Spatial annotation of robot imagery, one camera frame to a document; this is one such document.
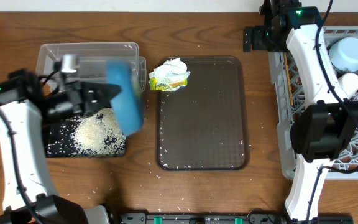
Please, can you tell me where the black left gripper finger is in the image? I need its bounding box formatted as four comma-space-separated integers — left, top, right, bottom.
84, 82, 121, 100
84, 99, 112, 117

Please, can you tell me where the dark blue plate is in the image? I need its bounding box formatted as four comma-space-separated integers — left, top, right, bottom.
106, 60, 144, 136

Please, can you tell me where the light blue bowl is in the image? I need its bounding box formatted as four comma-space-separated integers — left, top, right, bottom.
329, 37, 358, 72

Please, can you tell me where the white plastic cup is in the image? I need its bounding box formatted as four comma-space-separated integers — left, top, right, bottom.
338, 73, 358, 98

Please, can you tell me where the orange chopstick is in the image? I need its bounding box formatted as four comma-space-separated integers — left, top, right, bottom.
283, 52, 294, 106

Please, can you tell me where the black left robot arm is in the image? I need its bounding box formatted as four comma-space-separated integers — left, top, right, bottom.
0, 69, 121, 223

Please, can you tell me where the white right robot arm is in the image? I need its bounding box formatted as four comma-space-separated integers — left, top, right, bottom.
243, 1, 358, 223

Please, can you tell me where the grey dishwasher rack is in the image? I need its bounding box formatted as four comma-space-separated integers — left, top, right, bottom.
268, 26, 358, 180

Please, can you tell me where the pile of white rice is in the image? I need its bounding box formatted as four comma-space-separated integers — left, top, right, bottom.
47, 107, 127, 156

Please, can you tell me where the black plastic tray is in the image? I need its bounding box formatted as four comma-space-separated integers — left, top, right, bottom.
44, 107, 127, 159

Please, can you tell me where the clear plastic bin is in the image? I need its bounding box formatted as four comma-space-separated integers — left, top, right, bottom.
36, 42, 147, 92

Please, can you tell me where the yellow green snack wrapper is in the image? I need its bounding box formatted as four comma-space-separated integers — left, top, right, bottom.
149, 78, 188, 92

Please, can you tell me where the crumpled white paper napkin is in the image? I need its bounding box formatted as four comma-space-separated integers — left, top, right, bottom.
149, 58, 190, 84

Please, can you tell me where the brown serving tray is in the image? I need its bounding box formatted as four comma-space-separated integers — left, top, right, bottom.
155, 56, 250, 171

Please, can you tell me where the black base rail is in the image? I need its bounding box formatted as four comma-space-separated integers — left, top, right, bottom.
117, 210, 354, 224

